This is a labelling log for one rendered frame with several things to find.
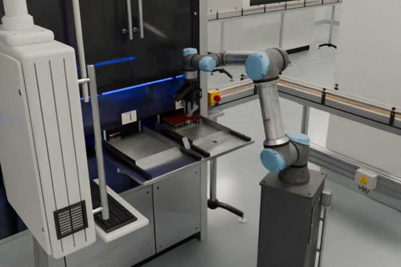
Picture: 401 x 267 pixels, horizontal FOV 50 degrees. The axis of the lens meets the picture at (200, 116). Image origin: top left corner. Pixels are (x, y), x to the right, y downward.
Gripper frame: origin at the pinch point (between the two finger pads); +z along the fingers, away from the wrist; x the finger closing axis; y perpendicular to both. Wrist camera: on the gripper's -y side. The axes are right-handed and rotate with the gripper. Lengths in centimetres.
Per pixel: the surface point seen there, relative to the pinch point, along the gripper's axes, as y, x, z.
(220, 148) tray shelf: 1.0, -25.4, 11.6
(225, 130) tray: 14.3, -15.0, 8.8
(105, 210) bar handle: -73, -43, 7
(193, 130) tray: 5.1, 1.4, 11.2
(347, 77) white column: 155, 1, 9
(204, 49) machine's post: 21.6, 10.9, -30.2
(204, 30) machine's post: 21.2, 10.9, -41.3
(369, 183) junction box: 91, -61, 50
